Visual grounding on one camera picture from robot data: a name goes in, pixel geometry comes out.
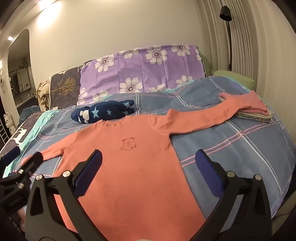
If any blue plaid blanket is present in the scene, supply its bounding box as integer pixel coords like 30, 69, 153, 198
7, 75, 296, 218

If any orange long-sleeve shirt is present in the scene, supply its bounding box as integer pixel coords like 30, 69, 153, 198
14, 91, 257, 241

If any white cat figurine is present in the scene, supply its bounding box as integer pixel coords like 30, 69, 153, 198
3, 112, 16, 135

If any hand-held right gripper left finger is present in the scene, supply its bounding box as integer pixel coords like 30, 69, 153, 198
25, 149, 103, 241

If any black floor lamp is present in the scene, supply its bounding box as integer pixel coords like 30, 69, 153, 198
219, 6, 233, 71

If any navy star print garment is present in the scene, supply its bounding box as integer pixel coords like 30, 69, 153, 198
71, 100, 136, 124

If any stack of folded clothes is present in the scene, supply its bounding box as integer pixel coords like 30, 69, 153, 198
218, 91, 274, 123

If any blue knitted cushion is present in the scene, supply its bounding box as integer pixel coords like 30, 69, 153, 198
20, 105, 41, 123

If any beige crumpled cloth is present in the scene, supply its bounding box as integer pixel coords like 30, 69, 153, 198
36, 80, 51, 111

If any arched wall mirror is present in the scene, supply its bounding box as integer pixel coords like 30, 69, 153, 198
7, 29, 37, 109

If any grey tree print cushion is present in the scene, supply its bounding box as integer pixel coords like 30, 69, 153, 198
50, 61, 90, 109

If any green pillow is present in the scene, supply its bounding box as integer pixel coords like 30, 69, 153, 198
211, 70, 256, 91

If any grey deer print bedding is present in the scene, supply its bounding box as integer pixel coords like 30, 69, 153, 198
0, 113, 42, 158

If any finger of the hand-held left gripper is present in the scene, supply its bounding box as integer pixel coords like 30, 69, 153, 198
0, 146, 21, 168
0, 152, 44, 193

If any white curtain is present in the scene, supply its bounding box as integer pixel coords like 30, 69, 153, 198
203, 0, 296, 109

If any teal blanket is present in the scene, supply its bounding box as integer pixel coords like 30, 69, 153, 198
5, 109, 60, 176

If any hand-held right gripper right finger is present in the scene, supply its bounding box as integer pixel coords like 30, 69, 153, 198
195, 149, 272, 241

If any purple floral pillow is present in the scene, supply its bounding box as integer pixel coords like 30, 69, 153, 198
77, 44, 207, 106

